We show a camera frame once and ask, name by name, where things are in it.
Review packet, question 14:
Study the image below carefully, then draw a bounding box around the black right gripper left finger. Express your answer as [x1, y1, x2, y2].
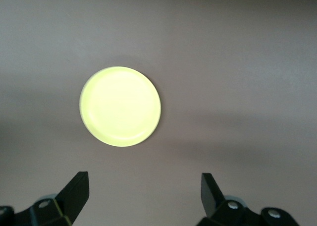
[14, 170, 90, 226]

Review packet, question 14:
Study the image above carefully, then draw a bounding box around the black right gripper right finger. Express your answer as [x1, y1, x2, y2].
[197, 172, 301, 226]

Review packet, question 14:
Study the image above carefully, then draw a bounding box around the yellow round plate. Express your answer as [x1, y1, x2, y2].
[79, 65, 162, 148]

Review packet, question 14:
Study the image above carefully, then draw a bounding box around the brown table cover cloth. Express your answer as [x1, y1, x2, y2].
[0, 0, 317, 226]

